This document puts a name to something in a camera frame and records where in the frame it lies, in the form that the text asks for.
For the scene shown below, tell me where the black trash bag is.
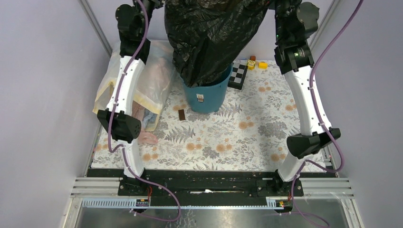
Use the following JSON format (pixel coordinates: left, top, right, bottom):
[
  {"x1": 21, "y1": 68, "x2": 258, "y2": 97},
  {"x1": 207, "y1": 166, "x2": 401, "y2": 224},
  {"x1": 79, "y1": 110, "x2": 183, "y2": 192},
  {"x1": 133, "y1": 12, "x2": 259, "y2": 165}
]
[{"x1": 164, "y1": 0, "x2": 269, "y2": 87}]

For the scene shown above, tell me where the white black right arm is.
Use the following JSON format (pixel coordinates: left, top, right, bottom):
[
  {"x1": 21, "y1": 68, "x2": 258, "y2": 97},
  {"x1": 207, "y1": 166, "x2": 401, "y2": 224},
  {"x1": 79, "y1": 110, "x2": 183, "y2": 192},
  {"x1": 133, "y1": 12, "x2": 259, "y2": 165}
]
[{"x1": 269, "y1": 0, "x2": 341, "y2": 189}]

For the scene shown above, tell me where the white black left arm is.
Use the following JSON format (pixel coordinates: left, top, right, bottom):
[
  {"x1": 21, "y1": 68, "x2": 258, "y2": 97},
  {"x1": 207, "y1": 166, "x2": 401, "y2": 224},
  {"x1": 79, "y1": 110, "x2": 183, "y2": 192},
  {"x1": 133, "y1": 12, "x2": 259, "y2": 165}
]
[{"x1": 97, "y1": 0, "x2": 164, "y2": 188}]

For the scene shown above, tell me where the teal plastic trash bin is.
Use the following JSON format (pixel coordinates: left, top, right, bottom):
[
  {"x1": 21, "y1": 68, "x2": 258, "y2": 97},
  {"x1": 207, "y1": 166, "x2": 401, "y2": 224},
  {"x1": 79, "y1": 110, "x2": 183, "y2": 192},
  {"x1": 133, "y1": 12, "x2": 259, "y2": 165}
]
[{"x1": 182, "y1": 64, "x2": 233, "y2": 114}]

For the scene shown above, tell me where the small brown rectangular piece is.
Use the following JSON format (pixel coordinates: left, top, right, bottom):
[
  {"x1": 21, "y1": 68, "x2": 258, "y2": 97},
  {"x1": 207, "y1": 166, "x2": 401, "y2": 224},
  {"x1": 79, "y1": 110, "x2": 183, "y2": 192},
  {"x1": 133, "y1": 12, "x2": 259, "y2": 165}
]
[{"x1": 178, "y1": 109, "x2": 186, "y2": 121}]

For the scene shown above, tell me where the black white checkerboard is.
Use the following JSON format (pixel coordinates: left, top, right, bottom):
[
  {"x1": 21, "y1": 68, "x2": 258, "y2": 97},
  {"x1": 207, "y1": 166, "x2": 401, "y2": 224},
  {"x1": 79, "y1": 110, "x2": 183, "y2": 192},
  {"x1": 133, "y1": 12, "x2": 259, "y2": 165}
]
[{"x1": 228, "y1": 61, "x2": 248, "y2": 90}]

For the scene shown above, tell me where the large translucent yellow-trim bag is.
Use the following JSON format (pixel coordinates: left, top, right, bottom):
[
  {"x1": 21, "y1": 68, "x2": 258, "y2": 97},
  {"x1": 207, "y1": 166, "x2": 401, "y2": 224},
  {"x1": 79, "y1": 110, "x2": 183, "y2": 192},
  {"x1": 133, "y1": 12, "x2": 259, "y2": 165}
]
[{"x1": 93, "y1": 40, "x2": 178, "y2": 132}]

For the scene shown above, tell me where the yellow toy figure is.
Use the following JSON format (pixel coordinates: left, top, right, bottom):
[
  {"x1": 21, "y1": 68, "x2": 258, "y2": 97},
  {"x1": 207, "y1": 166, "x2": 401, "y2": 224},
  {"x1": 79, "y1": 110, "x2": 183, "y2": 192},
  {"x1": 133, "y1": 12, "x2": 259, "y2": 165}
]
[{"x1": 247, "y1": 59, "x2": 256, "y2": 70}]

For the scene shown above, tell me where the yellow toy cube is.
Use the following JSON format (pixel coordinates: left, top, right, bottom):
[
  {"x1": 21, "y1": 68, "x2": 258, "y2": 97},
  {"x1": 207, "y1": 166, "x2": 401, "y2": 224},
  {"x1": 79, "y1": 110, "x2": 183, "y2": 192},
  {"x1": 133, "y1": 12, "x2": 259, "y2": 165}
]
[{"x1": 258, "y1": 62, "x2": 268, "y2": 69}]

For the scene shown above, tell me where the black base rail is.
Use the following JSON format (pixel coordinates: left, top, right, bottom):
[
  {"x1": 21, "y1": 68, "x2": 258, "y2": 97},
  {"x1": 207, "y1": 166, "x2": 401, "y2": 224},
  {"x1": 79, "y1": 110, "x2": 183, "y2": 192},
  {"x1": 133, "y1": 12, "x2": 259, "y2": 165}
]
[{"x1": 118, "y1": 170, "x2": 304, "y2": 205}]

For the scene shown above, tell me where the metal cable duct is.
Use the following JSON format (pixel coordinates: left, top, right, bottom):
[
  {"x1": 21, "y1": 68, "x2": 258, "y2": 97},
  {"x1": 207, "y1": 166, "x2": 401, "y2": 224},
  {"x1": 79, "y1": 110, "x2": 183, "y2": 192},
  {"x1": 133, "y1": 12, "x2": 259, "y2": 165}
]
[{"x1": 81, "y1": 197, "x2": 292, "y2": 210}]

